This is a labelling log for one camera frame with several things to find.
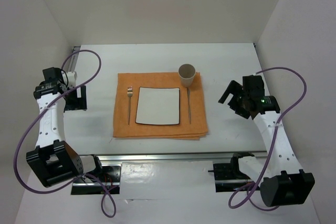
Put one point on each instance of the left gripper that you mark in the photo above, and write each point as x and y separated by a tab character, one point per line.
78	103

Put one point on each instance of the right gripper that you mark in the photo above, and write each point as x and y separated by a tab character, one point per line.
235	88

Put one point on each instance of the silver knife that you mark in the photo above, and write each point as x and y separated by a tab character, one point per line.
189	105

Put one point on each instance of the orange cloth placemat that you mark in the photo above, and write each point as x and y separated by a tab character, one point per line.
196	129

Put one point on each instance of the silver fork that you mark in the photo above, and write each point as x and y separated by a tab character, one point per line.
130	94

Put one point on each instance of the beige paper cup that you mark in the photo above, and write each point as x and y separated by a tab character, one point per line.
186	73

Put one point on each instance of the square white plate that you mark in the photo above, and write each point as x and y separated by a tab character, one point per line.
158	106

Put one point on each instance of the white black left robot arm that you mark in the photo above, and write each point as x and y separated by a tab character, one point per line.
53	160

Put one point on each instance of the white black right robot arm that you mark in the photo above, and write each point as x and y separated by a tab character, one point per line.
261	146

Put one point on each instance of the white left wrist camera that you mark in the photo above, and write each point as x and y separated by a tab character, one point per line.
70	79

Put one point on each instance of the aluminium left side rail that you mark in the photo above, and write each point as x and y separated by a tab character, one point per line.
73	60

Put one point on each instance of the aluminium table edge rail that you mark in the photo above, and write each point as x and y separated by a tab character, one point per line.
210	156

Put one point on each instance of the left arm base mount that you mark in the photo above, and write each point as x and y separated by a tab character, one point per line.
109	176

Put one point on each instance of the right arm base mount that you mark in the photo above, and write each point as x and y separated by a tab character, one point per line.
226	180

